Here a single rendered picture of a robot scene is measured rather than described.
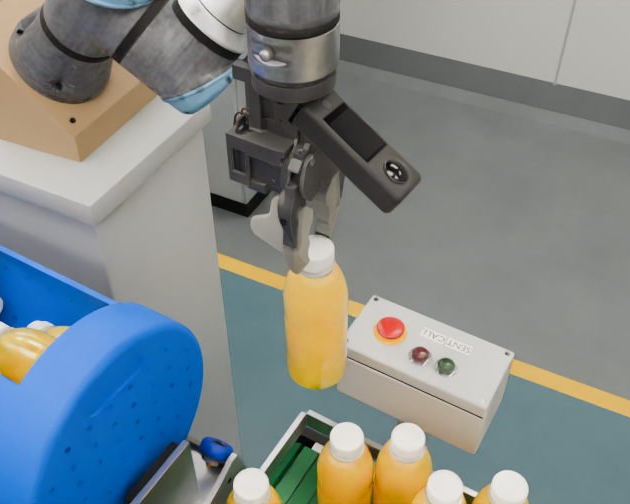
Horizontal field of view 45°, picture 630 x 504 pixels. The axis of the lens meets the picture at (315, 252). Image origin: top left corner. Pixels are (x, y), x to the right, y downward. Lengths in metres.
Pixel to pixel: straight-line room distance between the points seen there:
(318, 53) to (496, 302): 2.05
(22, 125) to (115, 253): 0.24
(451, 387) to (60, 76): 0.71
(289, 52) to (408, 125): 2.79
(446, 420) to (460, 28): 2.71
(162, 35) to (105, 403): 0.51
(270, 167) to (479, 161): 2.56
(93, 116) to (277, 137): 0.60
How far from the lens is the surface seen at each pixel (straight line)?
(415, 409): 0.98
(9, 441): 0.83
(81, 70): 1.18
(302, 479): 1.09
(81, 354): 0.81
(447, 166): 3.15
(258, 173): 0.69
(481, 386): 0.94
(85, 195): 1.15
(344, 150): 0.63
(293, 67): 0.60
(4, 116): 1.27
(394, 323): 0.97
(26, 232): 1.32
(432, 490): 0.86
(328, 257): 0.74
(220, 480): 1.03
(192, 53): 1.07
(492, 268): 2.71
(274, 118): 0.66
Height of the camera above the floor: 1.83
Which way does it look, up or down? 43 degrees down
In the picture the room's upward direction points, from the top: straight up
